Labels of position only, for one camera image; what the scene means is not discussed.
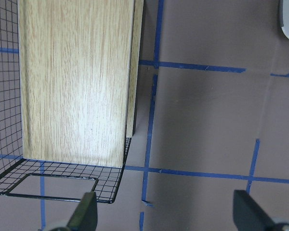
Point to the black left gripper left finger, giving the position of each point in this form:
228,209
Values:
85,216

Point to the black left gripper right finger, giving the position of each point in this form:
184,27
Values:
248,215

